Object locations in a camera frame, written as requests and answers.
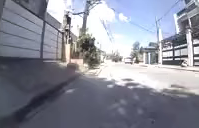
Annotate thin utility pole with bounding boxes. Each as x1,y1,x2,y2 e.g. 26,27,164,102
154,16,162,65

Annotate green bush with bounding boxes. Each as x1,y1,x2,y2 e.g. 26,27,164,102
74,33,102,69

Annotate small building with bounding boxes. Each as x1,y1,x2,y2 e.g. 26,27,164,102
141,45,160,65

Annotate grey concrete road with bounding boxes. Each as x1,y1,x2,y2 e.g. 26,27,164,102
18,62,199,128

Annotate building with slatted fence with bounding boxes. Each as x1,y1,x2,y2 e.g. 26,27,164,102
159,0,199,68

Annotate vehicle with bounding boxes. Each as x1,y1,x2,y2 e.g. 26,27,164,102
124,57,135,65

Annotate tree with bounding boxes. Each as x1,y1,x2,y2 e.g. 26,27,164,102
130,40,143,64

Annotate pale kerbside pavement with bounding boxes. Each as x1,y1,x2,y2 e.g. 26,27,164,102
136,63,199,75

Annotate grey slatted wall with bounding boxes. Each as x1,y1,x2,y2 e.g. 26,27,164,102
0,0,64,63

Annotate dark building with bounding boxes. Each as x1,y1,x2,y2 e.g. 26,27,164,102
12,0,50,20

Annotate grey concrete pavement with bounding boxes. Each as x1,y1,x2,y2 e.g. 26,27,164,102
0,59,105,128

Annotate overhead wires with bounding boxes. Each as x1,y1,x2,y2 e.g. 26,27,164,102
70,0,188,44

